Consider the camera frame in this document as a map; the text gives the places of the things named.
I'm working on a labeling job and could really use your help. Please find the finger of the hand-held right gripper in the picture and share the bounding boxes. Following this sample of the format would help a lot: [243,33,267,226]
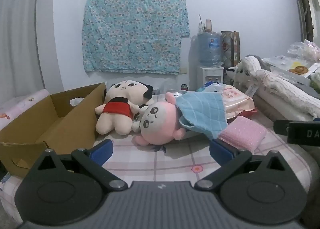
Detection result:
[274,120,288,135]

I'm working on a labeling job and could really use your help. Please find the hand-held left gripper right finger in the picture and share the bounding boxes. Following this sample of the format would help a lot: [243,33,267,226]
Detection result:
[194,139,292,191]

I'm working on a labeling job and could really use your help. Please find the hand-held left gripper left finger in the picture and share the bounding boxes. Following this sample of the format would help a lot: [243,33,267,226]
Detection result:
[31,139,128,191]

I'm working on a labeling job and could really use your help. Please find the pink sponge pad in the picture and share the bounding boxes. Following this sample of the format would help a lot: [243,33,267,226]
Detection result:
[217,115,267,151]

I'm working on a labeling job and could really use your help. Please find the plush doll red dress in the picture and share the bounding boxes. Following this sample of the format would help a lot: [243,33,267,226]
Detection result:
[94,80,155,135]

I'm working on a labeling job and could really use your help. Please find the brown cardboard box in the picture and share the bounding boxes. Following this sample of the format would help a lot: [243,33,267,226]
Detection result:
[0,82,108,178]

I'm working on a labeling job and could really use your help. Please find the blue quilted cloth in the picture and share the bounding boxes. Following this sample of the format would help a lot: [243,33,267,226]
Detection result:
[175,91,228,141]

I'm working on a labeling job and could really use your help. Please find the peach wet wipes pack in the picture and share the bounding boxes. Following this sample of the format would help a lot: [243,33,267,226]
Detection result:
[221,85,258,120]

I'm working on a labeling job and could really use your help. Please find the pink round plush toy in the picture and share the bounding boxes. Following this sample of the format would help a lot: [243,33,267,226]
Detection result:
[132,92,187,146]

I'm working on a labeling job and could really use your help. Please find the blue white wipes pack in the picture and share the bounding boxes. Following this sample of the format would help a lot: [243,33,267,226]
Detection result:
[196,81,227,93]

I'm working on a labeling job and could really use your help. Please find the white knitted blanket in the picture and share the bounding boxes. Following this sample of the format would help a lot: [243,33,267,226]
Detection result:
[235,56,320,120]

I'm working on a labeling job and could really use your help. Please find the grey quilt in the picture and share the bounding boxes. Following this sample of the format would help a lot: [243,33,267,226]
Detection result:
[250,54,320,130]

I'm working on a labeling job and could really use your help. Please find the white fabric tag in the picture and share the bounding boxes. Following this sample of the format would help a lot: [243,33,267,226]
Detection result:
[245,83,259,97]

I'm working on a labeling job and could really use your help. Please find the clear plastic food package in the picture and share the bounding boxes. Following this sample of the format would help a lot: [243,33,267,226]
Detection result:
[265,57,320,78]

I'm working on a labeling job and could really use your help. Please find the clear plastic bag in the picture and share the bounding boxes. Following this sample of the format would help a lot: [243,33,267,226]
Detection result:
[287,39,320,63]

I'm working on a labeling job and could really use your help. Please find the white water dispenser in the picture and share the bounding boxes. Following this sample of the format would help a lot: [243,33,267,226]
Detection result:
[196,65,224,88]

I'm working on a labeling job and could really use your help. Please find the patterned paper roll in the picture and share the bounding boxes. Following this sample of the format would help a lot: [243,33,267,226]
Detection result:
[232,31,240,68]
[221,31,234,70]

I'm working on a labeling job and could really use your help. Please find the white curtain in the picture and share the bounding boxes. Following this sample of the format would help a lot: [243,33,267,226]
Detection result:
[0,0,63,110]

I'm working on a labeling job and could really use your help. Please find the wooden frame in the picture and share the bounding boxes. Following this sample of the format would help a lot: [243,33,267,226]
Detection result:
[297,0,320,42]

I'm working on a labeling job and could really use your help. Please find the floral blue wall cloth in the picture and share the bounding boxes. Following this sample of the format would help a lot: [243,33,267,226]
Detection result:
[82,0,190,75]

